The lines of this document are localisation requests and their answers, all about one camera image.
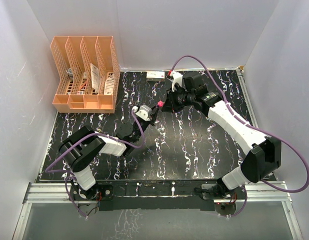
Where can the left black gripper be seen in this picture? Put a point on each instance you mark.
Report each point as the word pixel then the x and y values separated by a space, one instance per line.
pixel 154 110

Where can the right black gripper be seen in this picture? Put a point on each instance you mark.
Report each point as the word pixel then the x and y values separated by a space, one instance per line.
pixel 170 105

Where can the red strap keychain with ring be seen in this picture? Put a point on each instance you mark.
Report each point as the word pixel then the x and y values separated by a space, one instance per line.
pixel 160 104

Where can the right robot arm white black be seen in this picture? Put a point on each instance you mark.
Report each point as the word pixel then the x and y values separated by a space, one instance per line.
pixel 262 153

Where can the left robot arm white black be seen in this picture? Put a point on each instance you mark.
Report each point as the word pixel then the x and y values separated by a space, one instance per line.
pixel 80 149

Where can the small white red box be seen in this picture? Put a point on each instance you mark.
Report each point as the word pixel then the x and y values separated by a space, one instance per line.
pixel 155 76

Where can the white labelled packet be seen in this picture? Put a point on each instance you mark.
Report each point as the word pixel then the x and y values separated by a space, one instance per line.
pixel 109 85

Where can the white paper packet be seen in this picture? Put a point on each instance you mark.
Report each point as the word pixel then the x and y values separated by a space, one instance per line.
pixel 95 77

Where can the orange plastic file organizer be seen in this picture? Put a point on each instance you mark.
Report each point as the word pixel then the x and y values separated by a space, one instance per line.
pixel 75 93

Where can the round metal object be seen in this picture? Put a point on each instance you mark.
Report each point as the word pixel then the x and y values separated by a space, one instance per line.
pixel 69 72

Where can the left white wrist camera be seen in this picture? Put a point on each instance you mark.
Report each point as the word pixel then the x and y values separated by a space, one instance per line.
pixel 142 111

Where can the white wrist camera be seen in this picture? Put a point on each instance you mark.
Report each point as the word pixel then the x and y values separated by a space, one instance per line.
pixel 142 111
pixel 176 79

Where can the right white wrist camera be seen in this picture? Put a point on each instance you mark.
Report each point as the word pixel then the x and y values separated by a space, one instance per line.
pixel 176 79

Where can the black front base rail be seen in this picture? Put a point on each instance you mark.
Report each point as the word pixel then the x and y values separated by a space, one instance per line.
pixel 157 195

